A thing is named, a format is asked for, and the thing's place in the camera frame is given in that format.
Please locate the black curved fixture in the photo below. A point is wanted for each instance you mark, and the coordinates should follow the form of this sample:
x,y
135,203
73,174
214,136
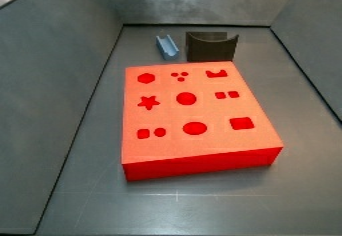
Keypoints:
x,y
210,46

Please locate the red foam shape-sorting block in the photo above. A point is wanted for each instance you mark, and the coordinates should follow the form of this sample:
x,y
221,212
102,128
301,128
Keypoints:
x,y
193,121

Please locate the blue arch object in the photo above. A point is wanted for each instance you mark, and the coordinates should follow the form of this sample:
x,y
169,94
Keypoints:
x,y
167,47

